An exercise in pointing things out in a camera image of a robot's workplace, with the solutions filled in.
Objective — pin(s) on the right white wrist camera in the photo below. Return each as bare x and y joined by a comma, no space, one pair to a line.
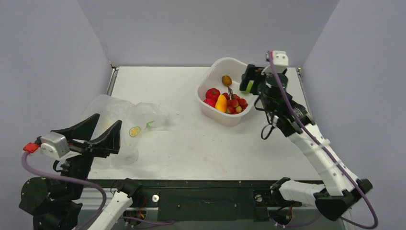
279,59

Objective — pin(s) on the brown fake kiwi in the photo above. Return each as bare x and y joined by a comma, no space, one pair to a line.
226,80

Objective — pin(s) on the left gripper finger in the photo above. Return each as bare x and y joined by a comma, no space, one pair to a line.
82,130
109,142

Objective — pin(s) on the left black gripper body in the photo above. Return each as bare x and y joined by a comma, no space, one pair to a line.
80,163

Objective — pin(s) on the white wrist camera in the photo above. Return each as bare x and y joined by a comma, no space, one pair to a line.
279,59
53,145

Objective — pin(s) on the red fake apple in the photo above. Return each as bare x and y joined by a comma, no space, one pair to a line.
210,102

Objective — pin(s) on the white plastic basket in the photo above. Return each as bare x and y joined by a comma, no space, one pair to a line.
212,79

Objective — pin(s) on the clear plastic bag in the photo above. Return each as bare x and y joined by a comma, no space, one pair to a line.
137,119

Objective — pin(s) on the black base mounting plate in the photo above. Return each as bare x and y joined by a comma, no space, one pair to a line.
204,200

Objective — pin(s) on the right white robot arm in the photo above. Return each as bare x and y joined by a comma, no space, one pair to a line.
340,188

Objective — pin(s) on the orange fake mango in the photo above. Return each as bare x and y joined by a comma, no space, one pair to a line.
221,104

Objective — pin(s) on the green fake apple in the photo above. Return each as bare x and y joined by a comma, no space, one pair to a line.
249,87

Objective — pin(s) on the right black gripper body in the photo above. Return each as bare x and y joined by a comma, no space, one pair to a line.
253,78

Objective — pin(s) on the red fake tomato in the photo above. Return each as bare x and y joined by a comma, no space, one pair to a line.
213,94

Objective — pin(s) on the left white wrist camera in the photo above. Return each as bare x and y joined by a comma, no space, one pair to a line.
53,145

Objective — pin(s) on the red fake grape bunch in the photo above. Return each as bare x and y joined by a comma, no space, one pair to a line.
234,103

